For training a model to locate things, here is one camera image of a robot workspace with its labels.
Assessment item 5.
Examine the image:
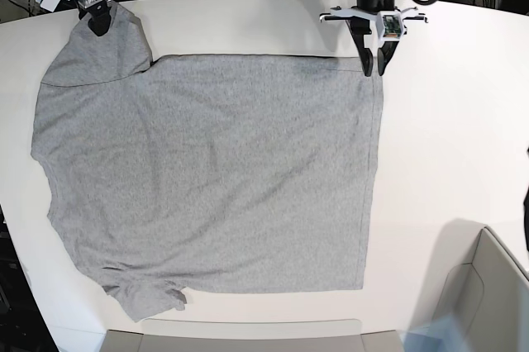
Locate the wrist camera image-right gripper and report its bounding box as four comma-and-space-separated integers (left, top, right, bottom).
374, 10, 406, 49

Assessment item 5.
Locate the grey chair at front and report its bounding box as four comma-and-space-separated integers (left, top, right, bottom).
101, 319, 404, 351

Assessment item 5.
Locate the grey chair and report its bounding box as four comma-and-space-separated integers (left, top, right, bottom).
428, 227, 528, 351
101, 319, 404, 351

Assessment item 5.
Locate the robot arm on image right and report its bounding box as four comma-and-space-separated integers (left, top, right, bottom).
319, 0, 427, 77

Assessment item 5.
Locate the grey T-shirt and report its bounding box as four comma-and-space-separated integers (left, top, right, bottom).
31, 5, 384, 321

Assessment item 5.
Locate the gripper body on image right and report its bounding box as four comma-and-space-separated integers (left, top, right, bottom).
319, 7, 428, 23

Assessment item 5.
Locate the grey chair at right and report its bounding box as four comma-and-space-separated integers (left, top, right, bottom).
428, 227, 528, 351

